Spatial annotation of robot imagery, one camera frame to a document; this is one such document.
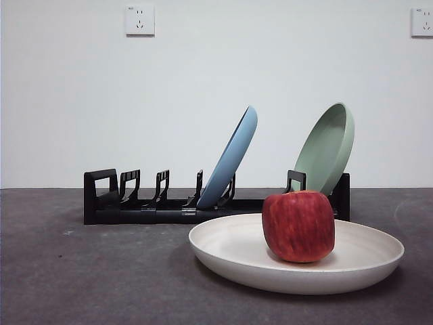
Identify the pale yellow cream plate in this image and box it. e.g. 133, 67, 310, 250
188, 213, 405, 295

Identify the red yellow apple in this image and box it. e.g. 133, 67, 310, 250
262, 190, 336, 264

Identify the blue plate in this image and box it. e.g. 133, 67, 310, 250
196, 105, 258, 209

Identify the green plate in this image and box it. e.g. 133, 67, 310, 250
293, 102, 356, 196

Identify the black plate rack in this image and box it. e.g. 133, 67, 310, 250
83, 168, 351, 225

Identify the white wall socket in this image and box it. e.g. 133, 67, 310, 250
411, 7, 433, 38
125, 5, 156, 37

